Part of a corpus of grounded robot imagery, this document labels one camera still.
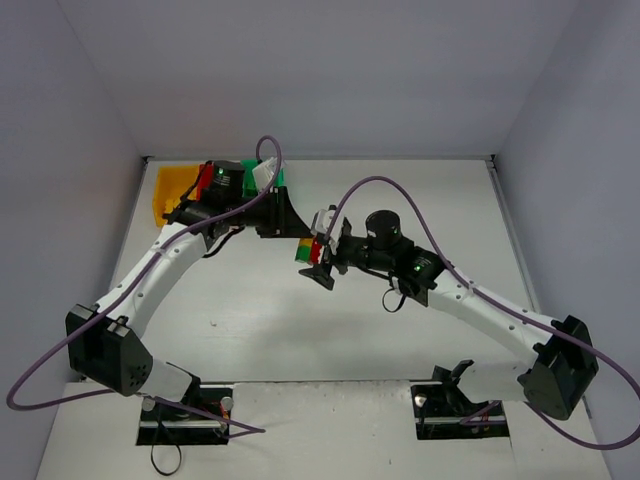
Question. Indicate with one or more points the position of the red plastic bin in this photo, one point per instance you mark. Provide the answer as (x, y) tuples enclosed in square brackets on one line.
[(204, 178)]

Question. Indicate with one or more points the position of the red green yellow lego stack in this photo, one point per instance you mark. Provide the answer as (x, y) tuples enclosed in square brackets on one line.
[(309, 251)]

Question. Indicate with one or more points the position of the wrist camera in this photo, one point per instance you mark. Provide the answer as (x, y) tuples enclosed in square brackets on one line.
[(320, 228), (265, 173)]

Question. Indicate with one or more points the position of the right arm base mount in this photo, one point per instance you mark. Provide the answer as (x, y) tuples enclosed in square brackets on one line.
[(442, 417)]

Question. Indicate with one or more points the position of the yellow plastic bin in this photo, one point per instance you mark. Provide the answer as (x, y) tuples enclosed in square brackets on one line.
[(172, 183)]

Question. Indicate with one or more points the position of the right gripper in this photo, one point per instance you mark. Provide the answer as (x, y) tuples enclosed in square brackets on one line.
[(338, 246)]

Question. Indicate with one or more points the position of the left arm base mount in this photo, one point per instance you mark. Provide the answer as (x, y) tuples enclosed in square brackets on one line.
[(163, 425)]

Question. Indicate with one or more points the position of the green plastic bin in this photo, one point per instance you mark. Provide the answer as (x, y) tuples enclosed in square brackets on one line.
[(250, 188)]

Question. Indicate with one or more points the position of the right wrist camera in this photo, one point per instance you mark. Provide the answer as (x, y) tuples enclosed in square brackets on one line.
[(320, 228)]

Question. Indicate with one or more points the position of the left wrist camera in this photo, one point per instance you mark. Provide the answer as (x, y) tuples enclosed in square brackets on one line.
[(265, 173)]

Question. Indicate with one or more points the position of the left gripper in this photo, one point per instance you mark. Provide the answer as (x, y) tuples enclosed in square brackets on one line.
[(281, 212)]

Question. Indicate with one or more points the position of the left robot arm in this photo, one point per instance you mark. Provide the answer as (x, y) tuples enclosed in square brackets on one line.
[(106, 338)]

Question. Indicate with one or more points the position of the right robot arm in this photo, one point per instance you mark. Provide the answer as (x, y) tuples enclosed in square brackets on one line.
[(550, 370)]

